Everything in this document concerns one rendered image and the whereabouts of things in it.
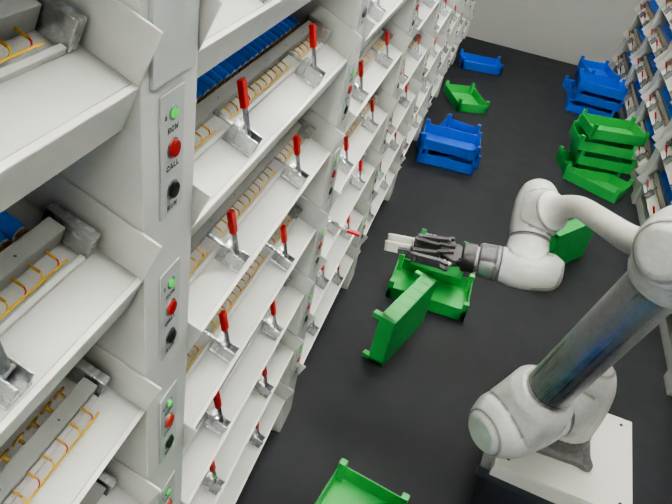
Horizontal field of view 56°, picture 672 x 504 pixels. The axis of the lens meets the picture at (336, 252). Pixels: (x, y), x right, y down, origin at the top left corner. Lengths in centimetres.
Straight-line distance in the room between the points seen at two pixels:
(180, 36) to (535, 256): 121
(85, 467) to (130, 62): 40
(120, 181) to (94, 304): 11
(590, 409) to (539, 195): 52
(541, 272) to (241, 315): 79
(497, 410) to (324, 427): 63
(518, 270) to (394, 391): 65
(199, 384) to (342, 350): 116
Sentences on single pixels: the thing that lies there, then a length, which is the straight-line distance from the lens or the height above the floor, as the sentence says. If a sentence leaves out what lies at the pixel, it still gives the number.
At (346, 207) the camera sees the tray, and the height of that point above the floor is 53.
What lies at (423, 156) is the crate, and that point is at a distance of 331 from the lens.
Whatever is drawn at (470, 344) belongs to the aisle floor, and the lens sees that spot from 230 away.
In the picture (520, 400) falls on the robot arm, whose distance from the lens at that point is 143.
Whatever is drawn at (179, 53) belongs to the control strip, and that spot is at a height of 130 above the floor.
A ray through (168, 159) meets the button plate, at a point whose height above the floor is 121.
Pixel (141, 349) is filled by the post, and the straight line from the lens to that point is 68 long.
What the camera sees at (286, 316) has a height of 53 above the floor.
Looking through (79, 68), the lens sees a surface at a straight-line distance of 50.
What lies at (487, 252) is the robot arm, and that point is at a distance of 161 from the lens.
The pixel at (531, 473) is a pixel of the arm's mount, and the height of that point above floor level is 25.
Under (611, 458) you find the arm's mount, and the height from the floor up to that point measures 25.
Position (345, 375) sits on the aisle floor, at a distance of 205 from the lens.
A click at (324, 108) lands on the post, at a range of 124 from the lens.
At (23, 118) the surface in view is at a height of 130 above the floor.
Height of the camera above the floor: 149
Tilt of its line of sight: 36 degrees down
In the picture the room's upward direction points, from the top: 12 degrees clockwise
